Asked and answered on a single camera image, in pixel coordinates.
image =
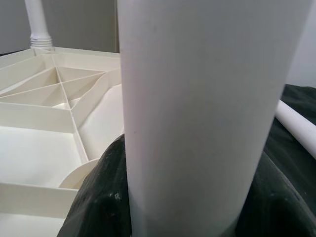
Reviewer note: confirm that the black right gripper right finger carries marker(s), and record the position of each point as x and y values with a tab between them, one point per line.
276	212

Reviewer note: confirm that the white plastic table leg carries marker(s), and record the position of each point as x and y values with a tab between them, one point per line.
298	128
38	24
197	111

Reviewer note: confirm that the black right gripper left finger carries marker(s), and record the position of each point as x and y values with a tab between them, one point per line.
103	209

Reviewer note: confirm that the white plastic table top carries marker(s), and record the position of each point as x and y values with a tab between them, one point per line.
37	148

